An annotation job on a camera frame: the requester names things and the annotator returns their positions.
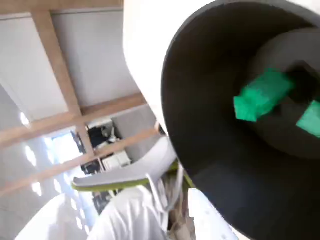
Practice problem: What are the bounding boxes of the wooden frame partition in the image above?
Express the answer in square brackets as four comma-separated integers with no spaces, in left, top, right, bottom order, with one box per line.
[0,9,166,198]

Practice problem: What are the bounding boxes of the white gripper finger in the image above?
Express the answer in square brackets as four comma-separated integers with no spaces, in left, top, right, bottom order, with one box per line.
[86,186,167,240]
[187,188,238,240]

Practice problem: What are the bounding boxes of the black office equipment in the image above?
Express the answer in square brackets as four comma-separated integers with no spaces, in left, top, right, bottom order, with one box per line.
[86,124,118,151]

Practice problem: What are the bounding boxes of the black pot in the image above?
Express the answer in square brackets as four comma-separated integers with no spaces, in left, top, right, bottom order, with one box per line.
[161,0,320,240]

